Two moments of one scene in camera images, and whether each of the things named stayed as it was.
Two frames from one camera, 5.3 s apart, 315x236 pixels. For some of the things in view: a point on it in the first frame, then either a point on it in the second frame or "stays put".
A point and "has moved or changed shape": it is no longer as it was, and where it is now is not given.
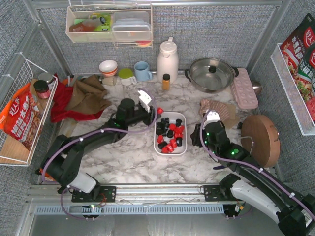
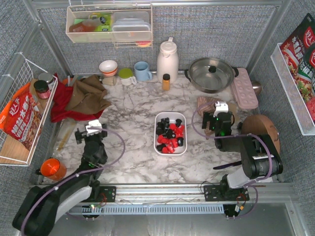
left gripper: (151, 115) -> (80, 135)
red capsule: (172, 126) stays put
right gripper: (197, 135) -> (207, 119)
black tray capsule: (178, 122) stays put
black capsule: (166, 120) stays put
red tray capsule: (178, 132) stays put
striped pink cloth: (222, 109) has moved or changed shape
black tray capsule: (179, 142) stays put
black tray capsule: (161, 128) stays put
